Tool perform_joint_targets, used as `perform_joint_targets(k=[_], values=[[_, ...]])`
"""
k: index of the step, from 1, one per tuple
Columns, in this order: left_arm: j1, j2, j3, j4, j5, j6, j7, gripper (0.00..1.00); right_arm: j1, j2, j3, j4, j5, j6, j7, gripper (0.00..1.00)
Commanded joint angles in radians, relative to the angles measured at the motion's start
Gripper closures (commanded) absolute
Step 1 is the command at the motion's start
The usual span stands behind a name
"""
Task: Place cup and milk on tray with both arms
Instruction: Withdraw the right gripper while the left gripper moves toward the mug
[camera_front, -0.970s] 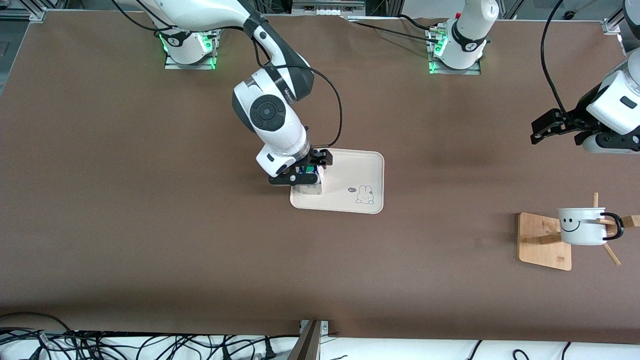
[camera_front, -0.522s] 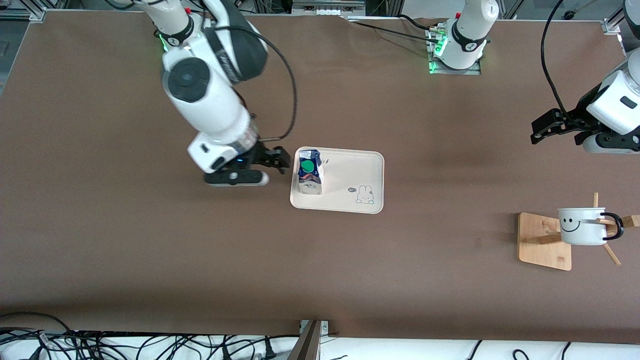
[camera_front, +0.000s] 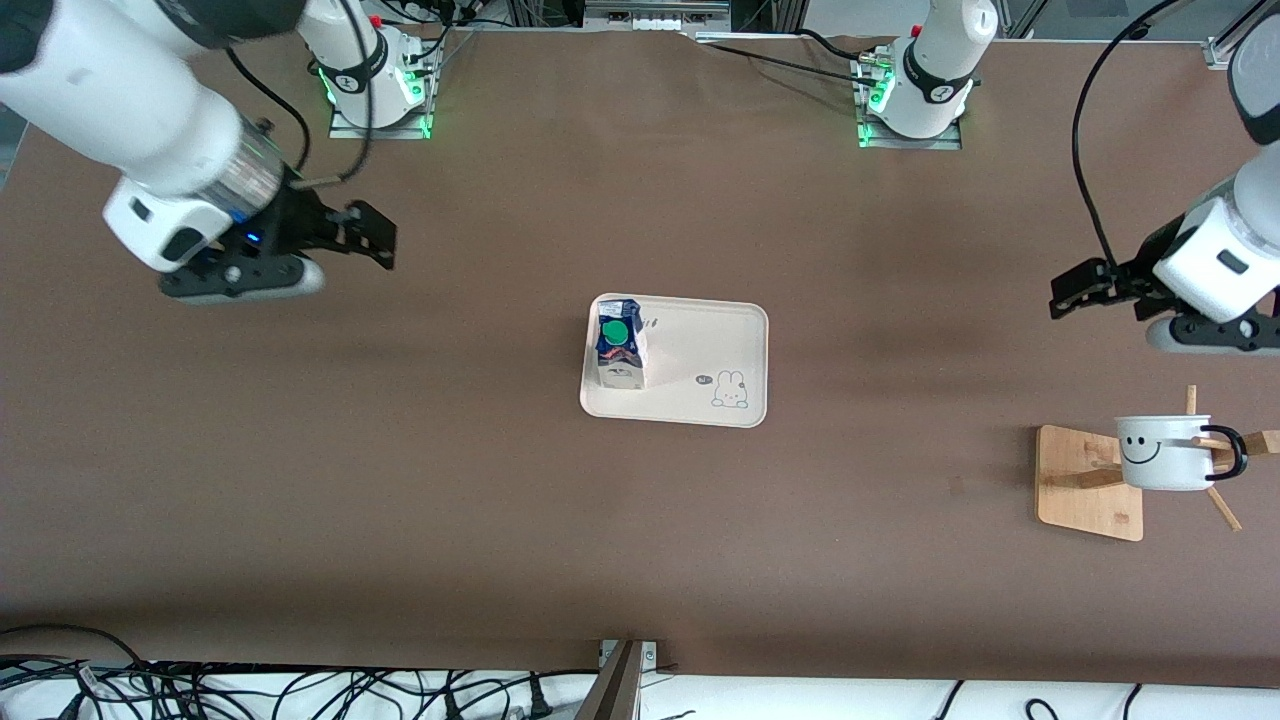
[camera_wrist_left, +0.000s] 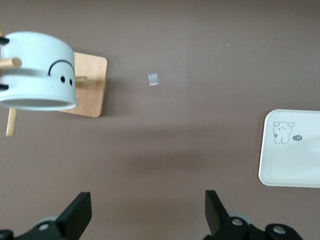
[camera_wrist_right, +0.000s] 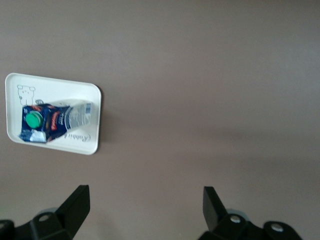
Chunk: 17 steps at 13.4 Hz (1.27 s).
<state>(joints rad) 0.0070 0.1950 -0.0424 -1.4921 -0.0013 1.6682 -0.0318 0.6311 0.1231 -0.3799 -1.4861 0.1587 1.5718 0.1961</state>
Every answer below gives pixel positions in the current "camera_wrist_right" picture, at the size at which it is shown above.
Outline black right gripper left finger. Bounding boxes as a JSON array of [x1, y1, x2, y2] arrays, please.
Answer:
[[0, 184, 90, 240]]

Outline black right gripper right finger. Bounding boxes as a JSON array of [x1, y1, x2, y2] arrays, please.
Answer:
[[197, 186, 303, 240]]

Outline cream rabbit print tray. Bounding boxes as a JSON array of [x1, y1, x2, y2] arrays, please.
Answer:
[[4, 72, 103, 156]]

